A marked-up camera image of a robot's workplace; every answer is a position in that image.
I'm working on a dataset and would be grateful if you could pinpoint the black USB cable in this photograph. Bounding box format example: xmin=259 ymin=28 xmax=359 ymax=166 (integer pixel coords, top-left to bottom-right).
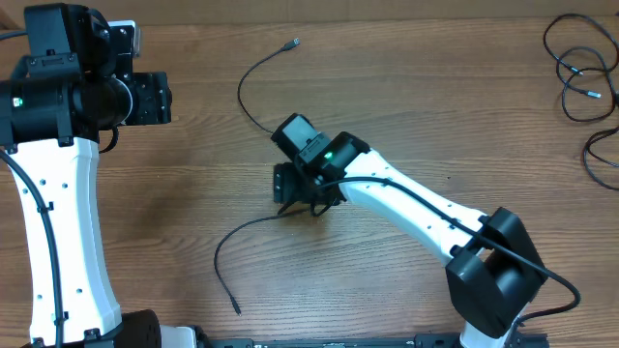
xmin=213 ymin=37 xmax=310 ymax=317
xmin=581 ymin=125 xmax=619 ymax=192
xmin=542 ymin=13 xmax=619 ymax=124

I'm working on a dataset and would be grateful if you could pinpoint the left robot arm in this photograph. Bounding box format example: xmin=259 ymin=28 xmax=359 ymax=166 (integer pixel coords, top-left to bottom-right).
xmin=1 ymin=3 xmax=172 ymax=347

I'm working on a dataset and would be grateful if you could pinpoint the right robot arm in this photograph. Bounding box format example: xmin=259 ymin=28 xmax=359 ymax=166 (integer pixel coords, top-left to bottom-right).
xmin=271 ymin=114 xmax=547 ymax=347

